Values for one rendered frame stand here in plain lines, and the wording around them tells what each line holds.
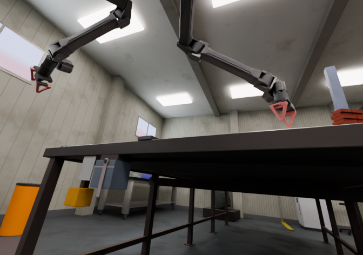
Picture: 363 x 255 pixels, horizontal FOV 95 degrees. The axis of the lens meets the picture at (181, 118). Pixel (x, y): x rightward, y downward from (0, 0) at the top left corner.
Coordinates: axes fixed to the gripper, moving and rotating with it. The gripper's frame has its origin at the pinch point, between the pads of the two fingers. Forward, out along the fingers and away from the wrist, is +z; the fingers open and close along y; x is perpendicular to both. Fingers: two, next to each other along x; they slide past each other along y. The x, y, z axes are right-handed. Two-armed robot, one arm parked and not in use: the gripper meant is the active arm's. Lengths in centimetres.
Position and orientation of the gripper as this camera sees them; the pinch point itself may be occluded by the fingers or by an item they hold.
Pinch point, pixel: (285, 121)
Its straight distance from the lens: 86.5
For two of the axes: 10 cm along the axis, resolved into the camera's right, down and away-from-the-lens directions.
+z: -0.6, 9.3, -3.7
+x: 6.8, -2.3, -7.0
